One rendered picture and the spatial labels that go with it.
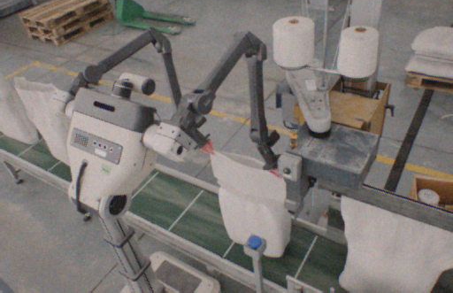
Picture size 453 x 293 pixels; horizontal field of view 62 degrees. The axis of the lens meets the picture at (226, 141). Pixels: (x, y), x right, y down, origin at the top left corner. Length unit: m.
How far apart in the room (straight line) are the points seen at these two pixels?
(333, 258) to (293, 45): 1.27
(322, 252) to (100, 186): 1.34
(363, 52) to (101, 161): 1.04
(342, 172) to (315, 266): 0.96
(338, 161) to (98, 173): 0.90
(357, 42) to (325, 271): 1.29
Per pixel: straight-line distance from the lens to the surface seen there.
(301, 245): 2.32
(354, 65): 1.47
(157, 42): 1.95
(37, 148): 3.64
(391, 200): 1.65
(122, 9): 6.80
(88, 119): 1.57
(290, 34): 1.50
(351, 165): 1.39
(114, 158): 1.46
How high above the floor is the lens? 2.28
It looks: 39 degrees down
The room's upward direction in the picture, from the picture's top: 8 degrees counter-clockwise
